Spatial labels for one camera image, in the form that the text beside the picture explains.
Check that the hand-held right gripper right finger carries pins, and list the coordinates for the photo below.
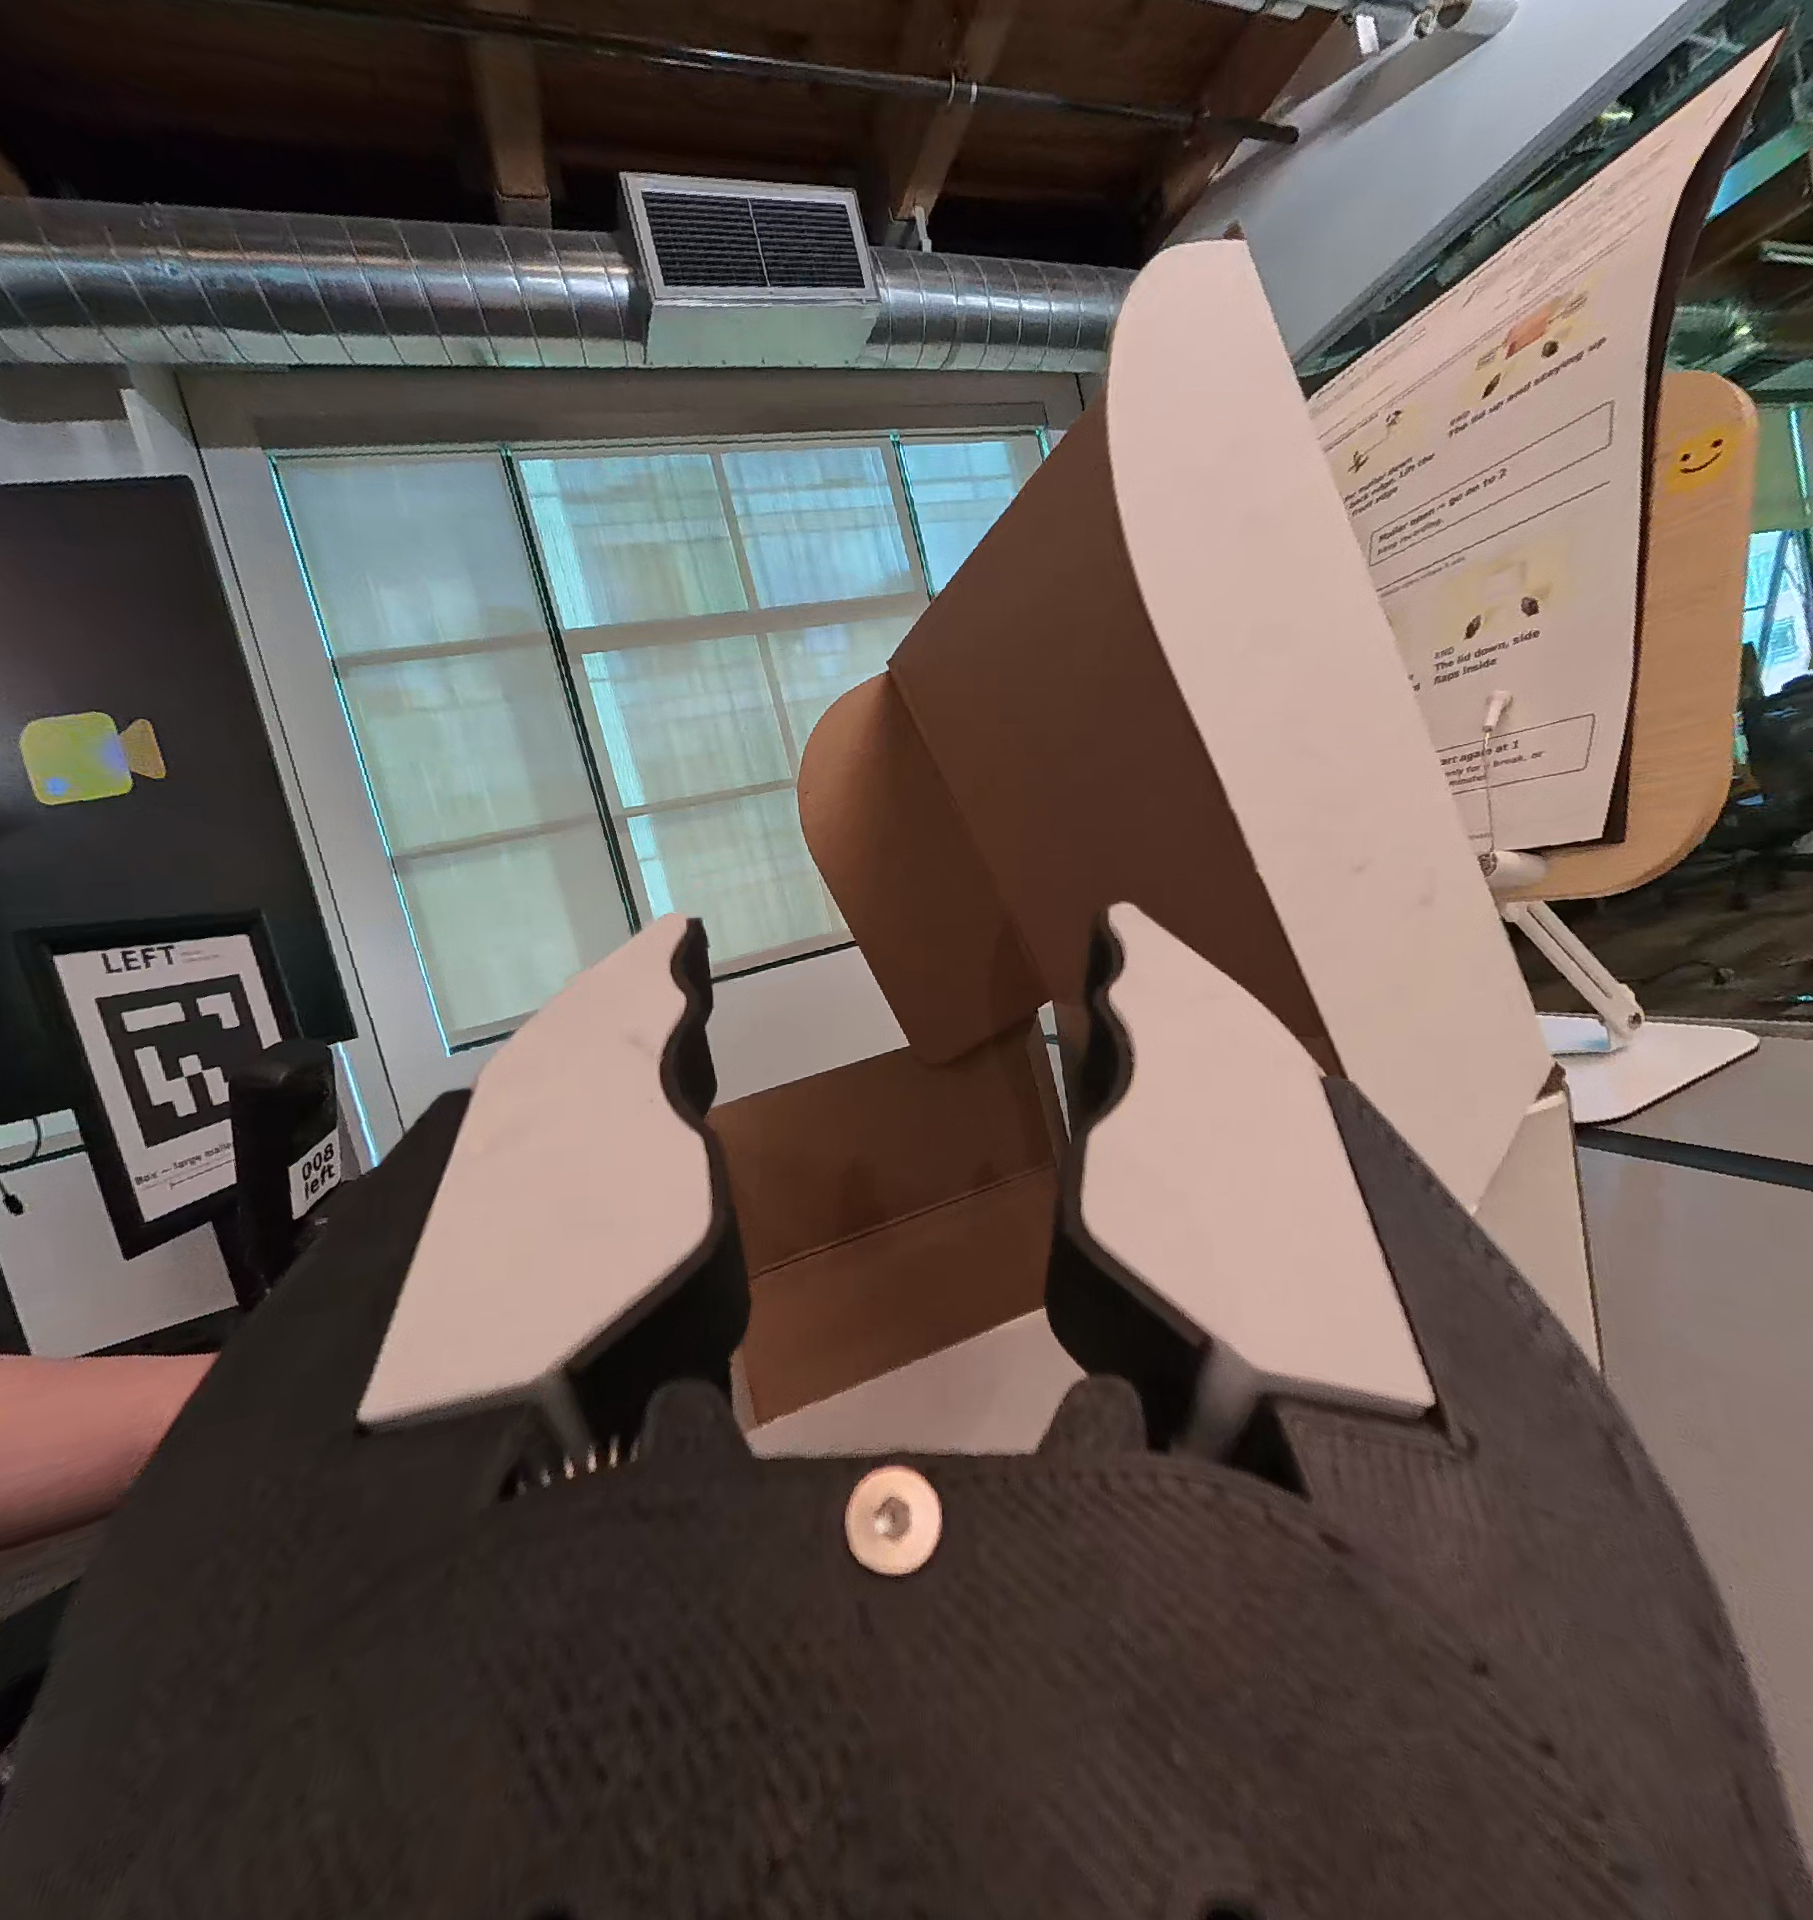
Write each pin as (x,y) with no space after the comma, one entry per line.
(1235,1198)

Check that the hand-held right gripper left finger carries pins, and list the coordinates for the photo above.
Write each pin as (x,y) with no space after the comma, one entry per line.
(564,1188)

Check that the white cardboard mailer box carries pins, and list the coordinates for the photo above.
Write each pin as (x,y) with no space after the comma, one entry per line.
(1270,674)

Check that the person's left forearm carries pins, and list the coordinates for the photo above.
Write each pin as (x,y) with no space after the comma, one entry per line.
(51,1453)

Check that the large window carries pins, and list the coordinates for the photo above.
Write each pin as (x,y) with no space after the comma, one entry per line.
(545,674)

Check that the black computer monitor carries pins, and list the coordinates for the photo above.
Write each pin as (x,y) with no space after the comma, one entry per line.
(94,600)

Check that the printed instruction sheet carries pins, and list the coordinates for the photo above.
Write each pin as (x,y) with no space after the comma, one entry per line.
(1520,526)

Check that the yellow smiley sticker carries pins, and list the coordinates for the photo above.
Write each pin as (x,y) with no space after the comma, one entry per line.
(1698,463)

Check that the white air vent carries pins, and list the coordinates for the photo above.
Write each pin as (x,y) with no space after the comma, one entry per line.
(760,257)

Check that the black ceiling pipe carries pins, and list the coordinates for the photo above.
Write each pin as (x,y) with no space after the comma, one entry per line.
(995,92)

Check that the silver air duct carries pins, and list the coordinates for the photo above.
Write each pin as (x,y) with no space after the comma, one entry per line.
(322,289)

